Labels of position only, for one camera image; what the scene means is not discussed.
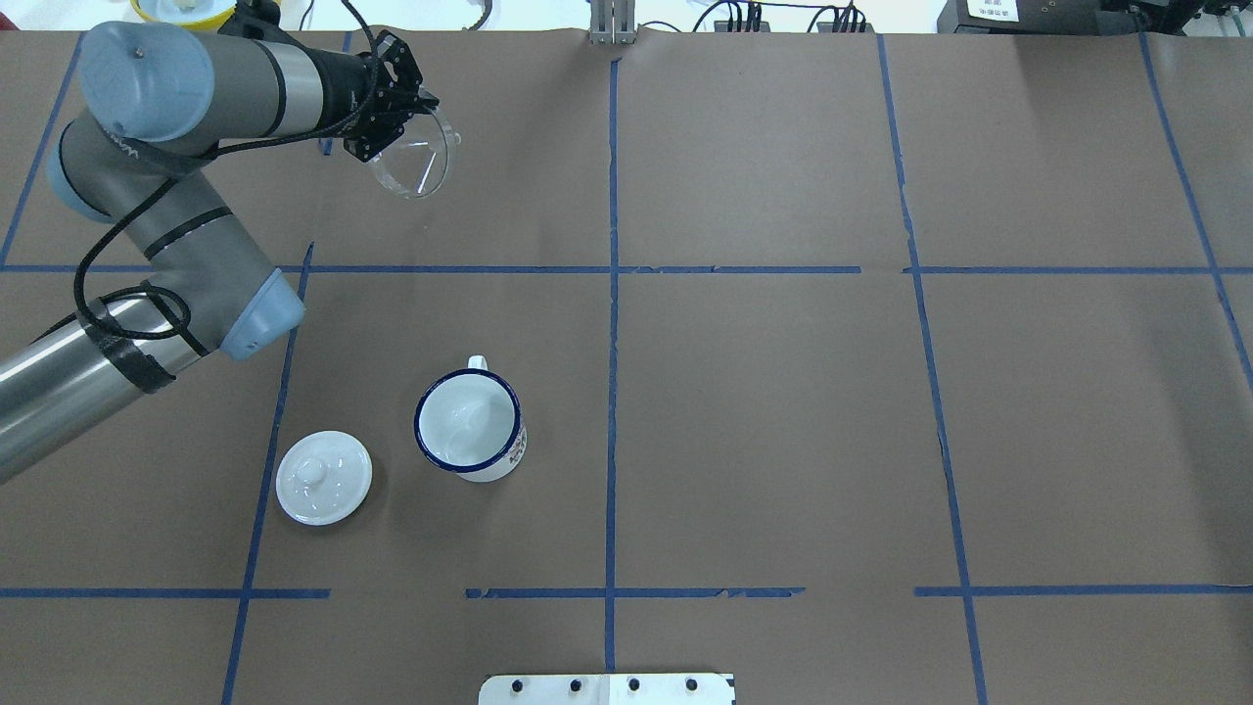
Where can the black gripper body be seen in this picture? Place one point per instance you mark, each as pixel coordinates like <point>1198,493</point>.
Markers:
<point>345,90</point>

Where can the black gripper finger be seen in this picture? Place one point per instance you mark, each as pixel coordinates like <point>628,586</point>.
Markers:
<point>403,104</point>

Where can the clear glass funnel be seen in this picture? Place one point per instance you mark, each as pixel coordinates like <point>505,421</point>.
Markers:
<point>421,159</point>

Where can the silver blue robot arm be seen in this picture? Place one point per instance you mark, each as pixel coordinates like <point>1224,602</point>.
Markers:
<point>177,276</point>

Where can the white enamel mug blue rim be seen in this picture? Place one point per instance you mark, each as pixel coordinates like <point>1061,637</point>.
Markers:
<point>469,423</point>

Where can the white ceramic lid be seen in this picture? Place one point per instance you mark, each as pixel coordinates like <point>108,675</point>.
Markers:
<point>324,478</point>

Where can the black box with label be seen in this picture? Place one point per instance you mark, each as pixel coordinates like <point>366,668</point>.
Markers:
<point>1072,18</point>

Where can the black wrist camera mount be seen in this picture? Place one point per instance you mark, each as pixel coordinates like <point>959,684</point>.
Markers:
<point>396,57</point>

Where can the aluminium frame post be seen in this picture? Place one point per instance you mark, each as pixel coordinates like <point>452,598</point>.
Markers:
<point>612,22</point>

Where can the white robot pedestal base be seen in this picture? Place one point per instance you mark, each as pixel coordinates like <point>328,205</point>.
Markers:
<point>639,688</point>

